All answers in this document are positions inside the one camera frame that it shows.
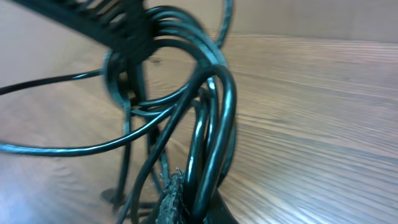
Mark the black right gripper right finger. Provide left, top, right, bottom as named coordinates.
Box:
left=203, top=190, right=238, bottom=224

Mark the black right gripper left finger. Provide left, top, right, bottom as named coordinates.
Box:
left=155, top=172, right=186, bottom=224

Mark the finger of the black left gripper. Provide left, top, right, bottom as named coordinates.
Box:
left=14, top=0, right=155, bottom=59

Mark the black cable bundle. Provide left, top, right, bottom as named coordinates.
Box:
left=0, top=0, right=239, bottom=224

